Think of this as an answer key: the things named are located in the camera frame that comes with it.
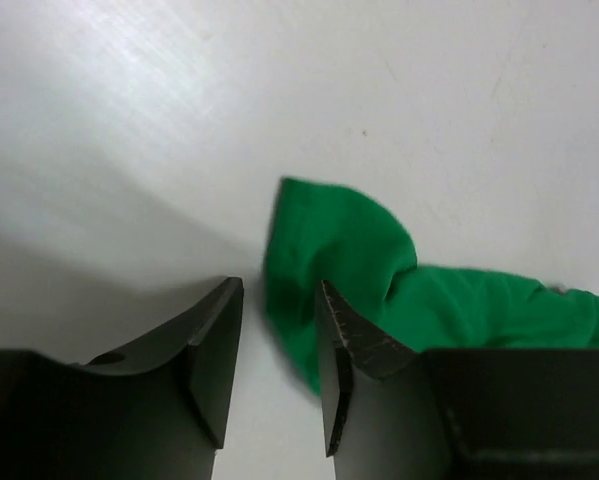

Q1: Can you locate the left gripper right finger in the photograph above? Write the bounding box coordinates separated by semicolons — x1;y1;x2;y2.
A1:
315;282;599;479

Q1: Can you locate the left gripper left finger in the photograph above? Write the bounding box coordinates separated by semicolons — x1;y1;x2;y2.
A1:
0;277;243;479

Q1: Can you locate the green t shirt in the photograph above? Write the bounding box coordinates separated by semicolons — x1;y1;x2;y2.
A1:
265;178;599;391

